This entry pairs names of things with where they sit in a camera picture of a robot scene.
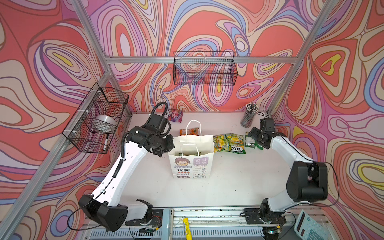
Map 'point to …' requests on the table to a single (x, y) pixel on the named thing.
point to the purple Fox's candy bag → (175, 115)
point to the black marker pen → (105, 142)
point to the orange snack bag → (192, 131)
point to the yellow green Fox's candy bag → (230, 142)
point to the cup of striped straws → (251, 109)
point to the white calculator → (306, 228)
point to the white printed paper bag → (193, 156)
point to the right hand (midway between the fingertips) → (256, 139)
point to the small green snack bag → (249, 142)
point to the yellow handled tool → (187, 230)
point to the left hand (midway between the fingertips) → (175, 145)
